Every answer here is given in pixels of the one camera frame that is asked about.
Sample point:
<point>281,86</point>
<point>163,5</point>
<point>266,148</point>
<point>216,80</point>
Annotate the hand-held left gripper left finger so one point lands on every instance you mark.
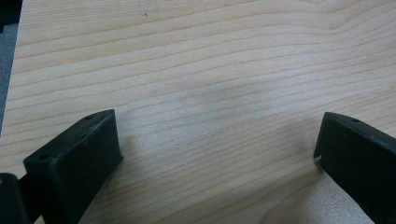
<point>74,165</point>

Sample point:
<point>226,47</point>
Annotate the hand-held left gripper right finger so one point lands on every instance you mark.
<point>358,161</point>

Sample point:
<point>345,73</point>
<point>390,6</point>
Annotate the dark object beside table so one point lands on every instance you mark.
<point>9,11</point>

